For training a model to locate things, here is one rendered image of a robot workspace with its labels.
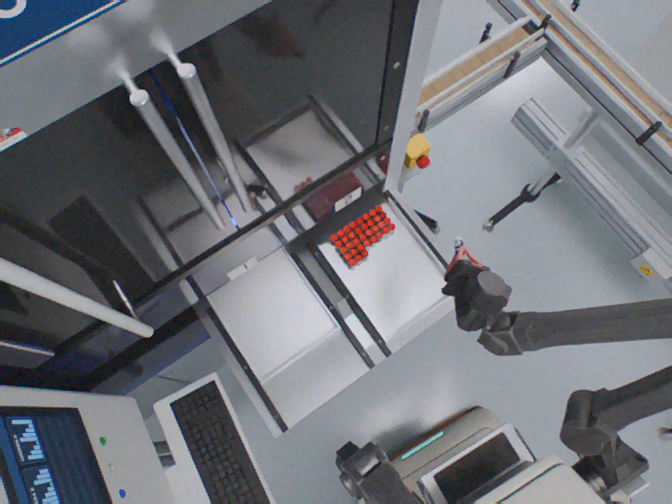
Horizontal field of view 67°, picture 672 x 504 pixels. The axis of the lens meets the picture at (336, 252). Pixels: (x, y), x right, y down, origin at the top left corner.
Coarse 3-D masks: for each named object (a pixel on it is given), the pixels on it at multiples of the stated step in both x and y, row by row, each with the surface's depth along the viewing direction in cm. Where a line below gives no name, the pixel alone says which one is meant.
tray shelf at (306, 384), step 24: (336, 216) 153; (360, 216) 153; (312, 240) 151; (432, 240) 151; (312, 264) 149; (336, 288) 147; (432, 312) 144; (216, 336) 143; (336, 336) 142; (408, 336) 142; (312, 360) 140; (336, 360) 140; (360, 360) 140; (264, 384) 139; (288, 384) 139; (312, 384) 138; (336, 384) 138; (264, 408) 137; (288, 408) 137; (312, 408) 137
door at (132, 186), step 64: (64, 128) 61; (128, 128) 68; (0, 192) 63; (64, 192) 70; (128, 192) 79; (0, 256) 73; (64, 256) 83; (128, 256) 95; (192, 256) 112; (0, 320) 87; (64, 320) 101
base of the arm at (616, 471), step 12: (624, 444) 102; (588, 456) 103; (600, 456) 99; (612, 456) 99; (624, 456) 100; (636, 456) 103; (600, 468) 100; (612, 468) 99; (624, 468) 99; (636, 468) 101; (648, 468) 101; (612, 480) 100; (624, 480) 100; (612, 492) 100
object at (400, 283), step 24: (384, 240) 151; (408, 240) 151; (336, 264) 149; (384, 264) 148; (408, 264) 148; (432, 264) 148; (360, 288) 146; (384, 288) 146; (408, 288) 146; (432, 288) 146; (384, 312) 144; (408, 312) 144; (384, 336) 142
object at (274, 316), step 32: (288, 256) 147; (224, 288) 147; (256, 288) 147; (288, 288) 146; (224, 320) 144; (256, 320) 144; (288, 320) 144; (320, 320) 144; (256, 352) 141; (288, 352) 141
